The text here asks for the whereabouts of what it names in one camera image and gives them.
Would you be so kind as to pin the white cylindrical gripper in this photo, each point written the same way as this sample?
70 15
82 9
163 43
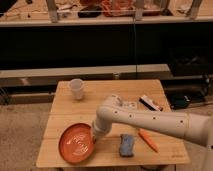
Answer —
99 131

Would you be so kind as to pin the orange ceramic bowl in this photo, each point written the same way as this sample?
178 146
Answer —
76 143

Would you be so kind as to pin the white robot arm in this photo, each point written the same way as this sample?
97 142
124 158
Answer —
197 129

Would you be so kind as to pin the blue sponge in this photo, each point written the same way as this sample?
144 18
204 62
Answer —
126 145

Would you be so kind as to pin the orange toy carrot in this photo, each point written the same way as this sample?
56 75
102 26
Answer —
145 136

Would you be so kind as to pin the wooden table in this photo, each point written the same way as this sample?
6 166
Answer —
66 111

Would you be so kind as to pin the white plastic cup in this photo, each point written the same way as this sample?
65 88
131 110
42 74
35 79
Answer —
76 87

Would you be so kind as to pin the black and red marker box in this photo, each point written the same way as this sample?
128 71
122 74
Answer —
149 103

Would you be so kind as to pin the red cloth on shelf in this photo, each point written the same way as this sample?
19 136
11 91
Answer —
117 8

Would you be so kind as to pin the grey metal shelf rail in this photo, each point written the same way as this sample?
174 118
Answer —
50 76

